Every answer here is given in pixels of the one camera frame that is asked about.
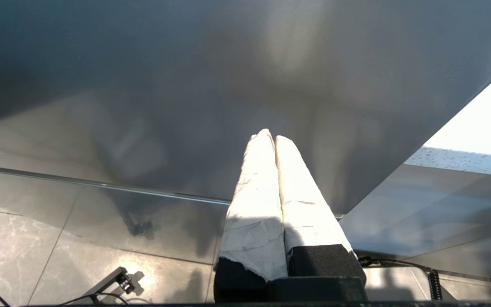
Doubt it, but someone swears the tall white-sided grey cabinet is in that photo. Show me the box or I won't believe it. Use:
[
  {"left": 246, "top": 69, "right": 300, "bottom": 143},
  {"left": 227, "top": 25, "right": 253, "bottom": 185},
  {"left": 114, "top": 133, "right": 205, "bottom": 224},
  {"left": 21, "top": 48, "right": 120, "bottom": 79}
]
[{"left": 0, "top": 0, "right": 491, "bottom": 219}]

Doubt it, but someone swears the black cable with plug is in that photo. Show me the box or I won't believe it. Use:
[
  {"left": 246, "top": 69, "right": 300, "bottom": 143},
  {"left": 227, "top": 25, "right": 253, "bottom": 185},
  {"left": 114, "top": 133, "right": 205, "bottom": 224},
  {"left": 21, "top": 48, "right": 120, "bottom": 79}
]
[{"left": 358, "top": 256, "right": 436, "bottom": 273}]

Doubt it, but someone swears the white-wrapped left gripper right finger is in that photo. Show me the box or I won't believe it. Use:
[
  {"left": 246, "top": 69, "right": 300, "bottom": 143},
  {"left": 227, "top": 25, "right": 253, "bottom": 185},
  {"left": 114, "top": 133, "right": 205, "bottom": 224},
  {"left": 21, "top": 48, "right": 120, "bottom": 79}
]
[{"left": 274, "top": 136, "right": 367, "bottom": 285}]

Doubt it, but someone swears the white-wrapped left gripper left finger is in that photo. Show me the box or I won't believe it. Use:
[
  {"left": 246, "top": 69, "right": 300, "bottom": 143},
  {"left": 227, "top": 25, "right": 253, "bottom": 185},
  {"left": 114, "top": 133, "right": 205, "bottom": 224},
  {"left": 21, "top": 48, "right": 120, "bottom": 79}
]
[{"left": 214, "top": 129, "right": 289, "bottom": 303}]

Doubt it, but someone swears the grey under-counter cabinet front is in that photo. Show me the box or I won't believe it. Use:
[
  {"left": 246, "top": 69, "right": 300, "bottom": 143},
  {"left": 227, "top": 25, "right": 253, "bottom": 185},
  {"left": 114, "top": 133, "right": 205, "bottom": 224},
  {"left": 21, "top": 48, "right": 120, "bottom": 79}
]
[{"left": 341, "top": 163, "right": 491, "bottom": 282}]

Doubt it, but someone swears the black coiled cable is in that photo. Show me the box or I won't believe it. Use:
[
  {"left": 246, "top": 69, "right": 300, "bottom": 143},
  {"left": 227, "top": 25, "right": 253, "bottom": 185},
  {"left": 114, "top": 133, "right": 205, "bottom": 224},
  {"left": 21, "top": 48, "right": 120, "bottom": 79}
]
[{"left": 427, "top": 269, "right": 443, "bottom": 301}]

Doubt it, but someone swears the black metal bracket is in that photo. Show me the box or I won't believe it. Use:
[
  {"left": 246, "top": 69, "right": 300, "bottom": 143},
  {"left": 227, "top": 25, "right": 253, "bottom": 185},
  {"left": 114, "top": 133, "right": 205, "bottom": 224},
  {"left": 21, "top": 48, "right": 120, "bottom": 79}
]
[{"left": 86, "top": 266, "right": 135, "bottom": 305}]

